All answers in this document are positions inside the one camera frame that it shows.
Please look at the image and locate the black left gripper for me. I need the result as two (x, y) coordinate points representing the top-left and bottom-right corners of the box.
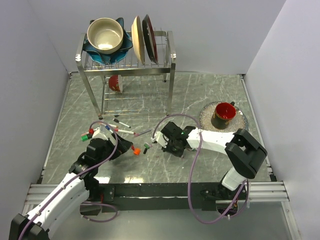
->
(96, 131), (132, 166)

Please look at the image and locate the red cup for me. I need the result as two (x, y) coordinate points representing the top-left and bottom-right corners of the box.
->
(211, 101), (237, 130)

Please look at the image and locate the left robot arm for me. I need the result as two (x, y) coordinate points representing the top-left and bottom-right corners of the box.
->
(8, 133), (133, 240)

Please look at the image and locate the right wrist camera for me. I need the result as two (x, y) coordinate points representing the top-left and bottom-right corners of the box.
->
(151, 131), (168, 148)

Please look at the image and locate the cream plate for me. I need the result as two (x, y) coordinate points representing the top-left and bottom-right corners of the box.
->
(131, 15), (145, 65)

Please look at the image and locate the speckled grey plate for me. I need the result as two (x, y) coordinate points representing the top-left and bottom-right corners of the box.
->
(199, 101), (249, 133)

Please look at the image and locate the blue wavy bowl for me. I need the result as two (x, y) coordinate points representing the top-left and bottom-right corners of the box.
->
(82, 17), (133, 65)

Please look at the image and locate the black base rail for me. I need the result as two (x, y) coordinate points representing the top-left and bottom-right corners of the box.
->
(88, 182), (237, 211)

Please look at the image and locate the small red patterned bowl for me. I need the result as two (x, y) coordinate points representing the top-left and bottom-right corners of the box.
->
(108, 75), (123, 93)

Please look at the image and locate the dark red plate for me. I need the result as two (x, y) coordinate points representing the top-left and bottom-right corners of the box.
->
(142, 14), (158, 64)

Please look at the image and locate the aluminium frame rail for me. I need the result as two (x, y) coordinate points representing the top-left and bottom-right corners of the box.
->
(25, 181), (289, 205)

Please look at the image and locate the green black marker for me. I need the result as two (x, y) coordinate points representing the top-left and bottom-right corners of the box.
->
(81, 133), (91, 142)

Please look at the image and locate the beige ceramic bowl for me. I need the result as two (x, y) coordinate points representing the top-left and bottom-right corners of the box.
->
(86, 18), (124, 54)

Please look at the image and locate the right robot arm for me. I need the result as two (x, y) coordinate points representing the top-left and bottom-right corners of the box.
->
(151, 121), (268, 199)

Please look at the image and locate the steel dish rack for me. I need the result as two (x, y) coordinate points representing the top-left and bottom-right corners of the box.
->
(75, 30), (177, 120)

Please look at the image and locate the black capped white marker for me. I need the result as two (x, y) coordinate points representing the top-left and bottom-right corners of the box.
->
(112, 118), (131, 128)

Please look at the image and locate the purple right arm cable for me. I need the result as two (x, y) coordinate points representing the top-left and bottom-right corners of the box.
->
(151, 113), (251, 224)

